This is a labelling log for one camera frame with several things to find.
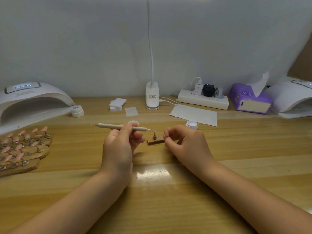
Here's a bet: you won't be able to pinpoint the person's left hand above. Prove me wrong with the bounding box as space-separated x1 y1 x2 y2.
100 122 145 184

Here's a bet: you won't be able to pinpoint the person's right hand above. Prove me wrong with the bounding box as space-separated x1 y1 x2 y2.
163 125 215 175

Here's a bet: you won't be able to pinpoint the white gel jar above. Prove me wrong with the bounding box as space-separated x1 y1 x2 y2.
185 120 199 131

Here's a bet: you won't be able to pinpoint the grey dotting pen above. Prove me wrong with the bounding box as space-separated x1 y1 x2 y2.
94 123 157 134

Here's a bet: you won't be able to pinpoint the wooden nail holder strip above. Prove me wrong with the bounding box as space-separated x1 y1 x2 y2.
147 133 166 146

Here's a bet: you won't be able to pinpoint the wooden stands with pink nails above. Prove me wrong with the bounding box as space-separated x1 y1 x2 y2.
0 126 53 177

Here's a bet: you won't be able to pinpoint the white nail lamp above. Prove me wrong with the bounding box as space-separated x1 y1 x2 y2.
266 77 312 119
0 81 76 136

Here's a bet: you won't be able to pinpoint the person's right forearm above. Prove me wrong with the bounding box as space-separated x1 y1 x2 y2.
200 158 312 234

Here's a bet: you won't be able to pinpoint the person's left forearm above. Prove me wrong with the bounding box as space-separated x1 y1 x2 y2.
7 168 132 234

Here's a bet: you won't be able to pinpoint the white desk lamp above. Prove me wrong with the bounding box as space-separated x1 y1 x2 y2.
145 0 211 110

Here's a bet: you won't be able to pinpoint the white paper sheet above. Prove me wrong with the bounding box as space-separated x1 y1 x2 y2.
170 104 218 127

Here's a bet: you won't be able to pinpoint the stack of white cotton pads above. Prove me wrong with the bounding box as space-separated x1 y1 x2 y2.
109 98 127 111

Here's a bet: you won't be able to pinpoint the white power strip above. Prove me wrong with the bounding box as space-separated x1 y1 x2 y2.
177 89 230 111

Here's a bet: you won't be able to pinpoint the small closed white jar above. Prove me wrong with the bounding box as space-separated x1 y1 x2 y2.
71 105 84 118

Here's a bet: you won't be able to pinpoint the black plug adapter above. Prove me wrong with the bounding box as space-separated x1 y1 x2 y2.
203 84 216 98

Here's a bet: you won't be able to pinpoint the purple tissue box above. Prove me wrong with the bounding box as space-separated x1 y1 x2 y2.
229 83 274 115

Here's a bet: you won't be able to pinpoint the white tissue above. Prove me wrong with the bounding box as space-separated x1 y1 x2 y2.
249 71 270 98

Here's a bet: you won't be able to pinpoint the brown wooden board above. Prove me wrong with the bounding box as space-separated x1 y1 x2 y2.
288 34 312 82

